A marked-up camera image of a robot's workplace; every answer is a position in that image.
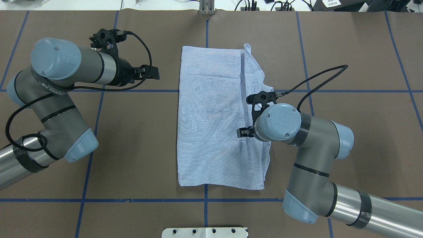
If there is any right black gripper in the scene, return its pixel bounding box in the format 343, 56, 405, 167
237, 125, 260, 140

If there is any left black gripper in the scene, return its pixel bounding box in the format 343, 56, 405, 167
114, 58, 160, 87

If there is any light blue striped shirt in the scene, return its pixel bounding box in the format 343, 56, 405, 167
176, 44, 273, 190

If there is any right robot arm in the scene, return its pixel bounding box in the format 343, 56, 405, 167
237, 102, 423, 238

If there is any black labelled box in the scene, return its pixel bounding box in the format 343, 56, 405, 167
312, 0, 370, 12

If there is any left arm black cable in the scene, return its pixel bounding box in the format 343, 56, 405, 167
5, 30, 153, 153

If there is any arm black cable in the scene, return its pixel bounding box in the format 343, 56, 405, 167
5, 30, 153, 153
276, 65, 349, 111

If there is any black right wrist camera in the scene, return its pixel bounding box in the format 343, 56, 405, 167
246, 91, 278, 118

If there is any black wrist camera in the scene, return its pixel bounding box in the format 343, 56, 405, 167
246, 91, 278, 118
89, 28, 127, 58

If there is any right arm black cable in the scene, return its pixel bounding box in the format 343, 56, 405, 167
276, 65, 349, 111

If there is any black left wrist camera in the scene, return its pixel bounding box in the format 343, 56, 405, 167
89, 28, 127, 58

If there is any aluminium frame post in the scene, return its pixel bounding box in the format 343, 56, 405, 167
199, 0, 215, 16

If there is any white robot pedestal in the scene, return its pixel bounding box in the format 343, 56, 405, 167
161, 227, 249, 238

